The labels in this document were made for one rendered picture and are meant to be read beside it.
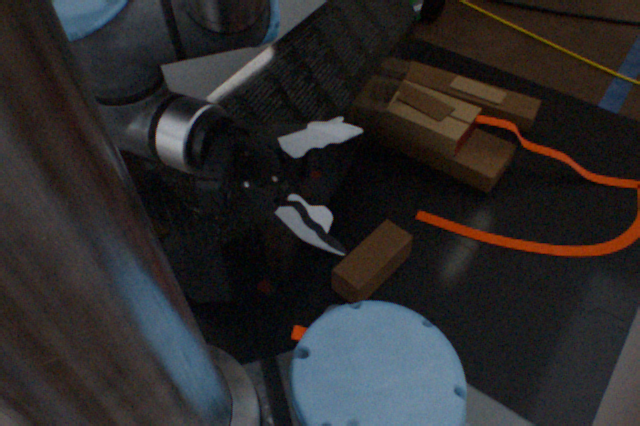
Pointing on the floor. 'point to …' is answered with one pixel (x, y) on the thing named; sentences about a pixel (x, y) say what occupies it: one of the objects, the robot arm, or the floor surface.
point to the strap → (542, 243)
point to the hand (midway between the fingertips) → (352, 200)
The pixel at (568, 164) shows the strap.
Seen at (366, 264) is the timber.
